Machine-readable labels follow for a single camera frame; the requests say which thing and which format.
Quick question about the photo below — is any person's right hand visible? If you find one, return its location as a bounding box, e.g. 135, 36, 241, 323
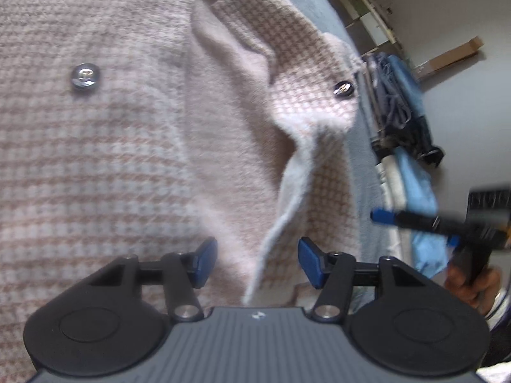
444, 261, 504, 318

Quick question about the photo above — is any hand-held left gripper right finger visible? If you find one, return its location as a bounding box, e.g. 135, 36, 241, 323
299, 237, 430, 322

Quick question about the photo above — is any light blue cloth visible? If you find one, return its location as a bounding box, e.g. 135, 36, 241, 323
381, 147, 450, 278

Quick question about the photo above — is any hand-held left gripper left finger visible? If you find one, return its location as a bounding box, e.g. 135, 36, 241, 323
88, 237, 218, 322

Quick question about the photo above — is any white folded cloth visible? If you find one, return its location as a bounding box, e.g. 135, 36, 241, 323
377, 155, 406, 212

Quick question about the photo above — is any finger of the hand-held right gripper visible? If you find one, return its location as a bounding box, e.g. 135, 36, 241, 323
370, 207, 460, 238

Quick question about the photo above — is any white desk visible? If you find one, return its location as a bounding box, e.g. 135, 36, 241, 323
343, 0, 405, 54

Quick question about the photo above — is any long cardboard box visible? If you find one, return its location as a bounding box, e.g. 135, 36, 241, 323
413, 36, 484, 82

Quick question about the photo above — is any stack of folded clothes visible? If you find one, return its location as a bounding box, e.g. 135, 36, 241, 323
361, 52, 445, 168

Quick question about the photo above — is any beige houndstooth knit sweater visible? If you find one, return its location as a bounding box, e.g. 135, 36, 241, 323
0, 0, 365, 372

